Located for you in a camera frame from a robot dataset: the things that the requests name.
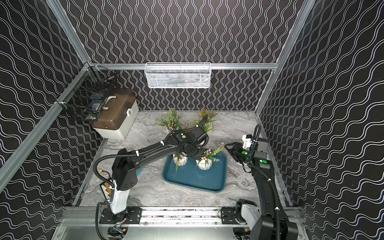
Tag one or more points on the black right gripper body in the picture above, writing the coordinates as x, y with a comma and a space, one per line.
242, 154

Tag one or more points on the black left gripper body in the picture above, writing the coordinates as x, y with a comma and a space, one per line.
201, 129

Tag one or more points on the white pot pink flowers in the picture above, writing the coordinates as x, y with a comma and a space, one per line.
180, 159

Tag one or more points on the pink flower potted plant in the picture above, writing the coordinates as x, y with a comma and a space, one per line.
208, 158

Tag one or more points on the white pot green plant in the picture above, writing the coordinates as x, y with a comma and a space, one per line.
208, 126

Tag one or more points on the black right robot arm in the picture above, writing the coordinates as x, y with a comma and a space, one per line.
270, 222

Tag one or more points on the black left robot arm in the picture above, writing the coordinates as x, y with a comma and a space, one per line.
126, 165

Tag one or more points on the back left potted plant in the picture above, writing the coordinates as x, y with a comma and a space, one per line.
170, 121

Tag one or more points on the back right potted plant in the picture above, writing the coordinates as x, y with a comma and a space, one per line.
211, 114

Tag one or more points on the brown lid storage box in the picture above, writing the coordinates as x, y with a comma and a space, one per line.
117, 115

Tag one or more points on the teal plastic tray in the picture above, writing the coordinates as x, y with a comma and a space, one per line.
212, 180

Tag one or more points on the patterned card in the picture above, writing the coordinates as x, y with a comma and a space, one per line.
106, 190

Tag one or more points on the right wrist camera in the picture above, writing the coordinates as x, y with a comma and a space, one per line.
247, 141

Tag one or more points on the white wire wall basket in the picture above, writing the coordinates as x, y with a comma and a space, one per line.
178, 75

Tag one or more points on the black wire wall basket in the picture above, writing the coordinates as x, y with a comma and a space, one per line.
88, 98

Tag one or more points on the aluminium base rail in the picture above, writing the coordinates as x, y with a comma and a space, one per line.
152, 223

